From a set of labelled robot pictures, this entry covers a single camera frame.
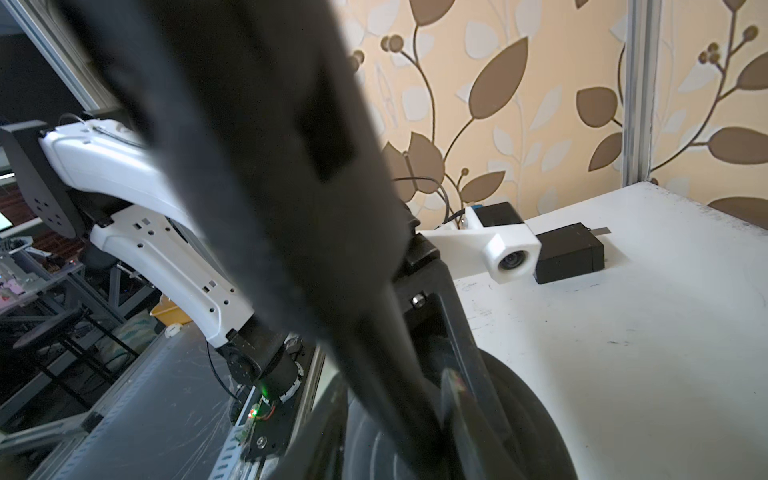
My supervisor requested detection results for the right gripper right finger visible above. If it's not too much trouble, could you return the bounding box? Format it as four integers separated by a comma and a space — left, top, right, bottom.
440, 368, 510, 479

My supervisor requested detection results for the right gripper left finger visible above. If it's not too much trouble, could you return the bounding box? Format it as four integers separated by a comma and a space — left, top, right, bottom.
269, 374, 349, 480

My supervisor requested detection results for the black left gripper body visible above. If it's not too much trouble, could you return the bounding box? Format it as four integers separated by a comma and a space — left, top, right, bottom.
394, 233, 456, 336

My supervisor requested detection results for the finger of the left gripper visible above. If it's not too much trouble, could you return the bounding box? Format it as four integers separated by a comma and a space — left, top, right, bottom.
419, 257, 517, 445

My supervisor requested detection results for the black round stand base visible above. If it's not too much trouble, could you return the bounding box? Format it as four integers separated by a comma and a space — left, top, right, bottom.
342, 351, 578, 479

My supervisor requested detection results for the black microphone stand pole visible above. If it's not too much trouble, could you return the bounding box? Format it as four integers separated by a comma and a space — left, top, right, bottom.
58, 1, 446, 479

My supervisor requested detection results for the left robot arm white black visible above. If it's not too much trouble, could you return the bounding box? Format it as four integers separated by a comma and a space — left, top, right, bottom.
1, 119, 529, 437

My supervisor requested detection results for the small black box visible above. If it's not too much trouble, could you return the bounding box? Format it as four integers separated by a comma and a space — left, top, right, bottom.
534, 223, 605, 285

